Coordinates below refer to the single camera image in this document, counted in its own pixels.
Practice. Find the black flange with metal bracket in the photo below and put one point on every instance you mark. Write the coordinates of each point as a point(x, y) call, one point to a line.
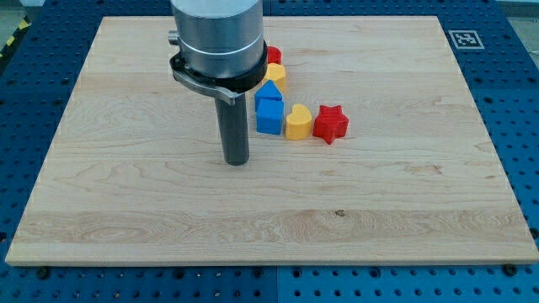
point(226, 89)

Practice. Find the yellow heart block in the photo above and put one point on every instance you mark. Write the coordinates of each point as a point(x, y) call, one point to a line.
point(298, 122)

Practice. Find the light wooden board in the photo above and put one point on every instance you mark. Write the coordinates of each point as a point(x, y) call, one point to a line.
point(135, 174)

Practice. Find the yellow pentagon block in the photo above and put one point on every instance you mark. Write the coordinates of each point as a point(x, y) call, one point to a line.
point(277, 74)

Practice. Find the red round block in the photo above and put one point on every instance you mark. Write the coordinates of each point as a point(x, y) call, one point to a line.
point(274, 55)

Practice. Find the red star block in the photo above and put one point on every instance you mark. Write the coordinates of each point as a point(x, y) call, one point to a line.
point(330, 124)

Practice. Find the black bolt front left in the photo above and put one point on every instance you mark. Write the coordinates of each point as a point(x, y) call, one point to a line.
point(42, 273)

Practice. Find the black bolt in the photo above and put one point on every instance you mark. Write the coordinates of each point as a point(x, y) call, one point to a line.
point(510, 269)
point(42, 273)

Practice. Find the blue cube block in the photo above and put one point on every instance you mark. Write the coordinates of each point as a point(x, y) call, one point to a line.
point(269, 116)

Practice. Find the dark grey cylindrical pointer rod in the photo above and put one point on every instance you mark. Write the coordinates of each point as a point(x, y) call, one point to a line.
point(233, 126)

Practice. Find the blue triangle block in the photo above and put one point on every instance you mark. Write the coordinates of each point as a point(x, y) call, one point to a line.
point(267, 91)

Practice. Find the black bolt front right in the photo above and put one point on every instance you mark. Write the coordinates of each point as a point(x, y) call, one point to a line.
point(510, 269)

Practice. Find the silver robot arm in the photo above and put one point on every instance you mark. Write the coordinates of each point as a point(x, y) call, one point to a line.
point(222, 54)

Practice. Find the white fiducial marker tag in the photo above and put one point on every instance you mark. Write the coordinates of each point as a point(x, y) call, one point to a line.
point(465, 39)

